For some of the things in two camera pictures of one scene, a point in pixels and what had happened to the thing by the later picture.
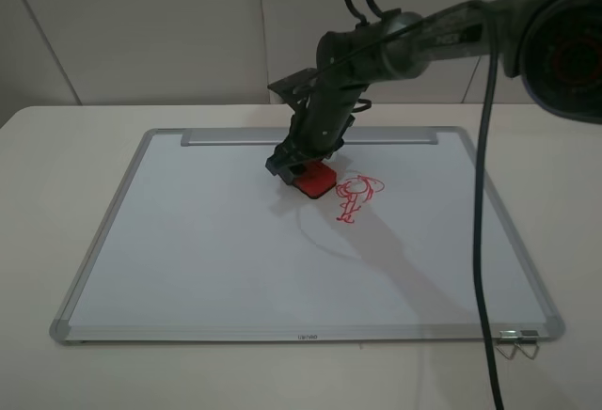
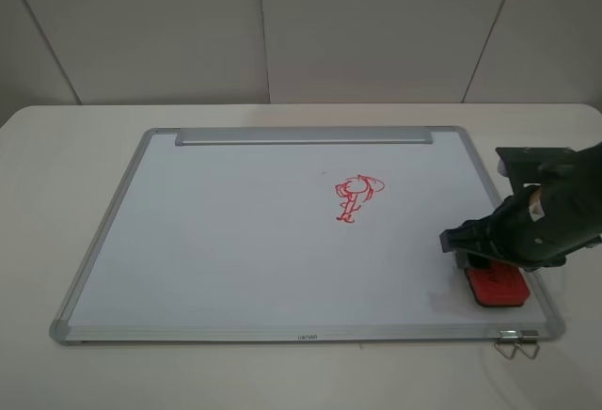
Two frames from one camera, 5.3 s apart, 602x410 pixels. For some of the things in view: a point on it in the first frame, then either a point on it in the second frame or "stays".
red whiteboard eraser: [318, 178] -> [502, 284]
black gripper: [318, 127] -> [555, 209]
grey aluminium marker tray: [275, 136] stays
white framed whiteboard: [197, 244] stays
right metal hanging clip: [530, 337] stays
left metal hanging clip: [508, 337] stays
